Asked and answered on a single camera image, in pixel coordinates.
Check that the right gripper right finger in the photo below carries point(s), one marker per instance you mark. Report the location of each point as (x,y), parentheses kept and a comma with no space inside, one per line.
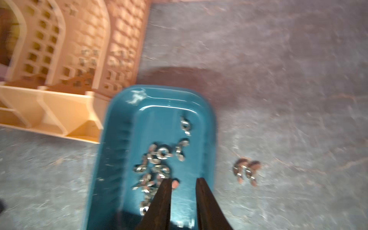
(209,214)

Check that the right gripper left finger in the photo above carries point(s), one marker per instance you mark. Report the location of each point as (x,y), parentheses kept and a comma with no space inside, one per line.
(159,213)

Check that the teal plastic storage tray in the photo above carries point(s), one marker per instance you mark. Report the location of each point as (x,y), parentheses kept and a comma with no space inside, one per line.
(136,118)

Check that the pile of silver wing nuts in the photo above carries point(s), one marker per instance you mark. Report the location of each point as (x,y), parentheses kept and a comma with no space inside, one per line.
(153,170)

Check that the beige plastic file organizer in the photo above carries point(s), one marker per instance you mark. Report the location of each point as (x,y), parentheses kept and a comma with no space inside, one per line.
(62,62)

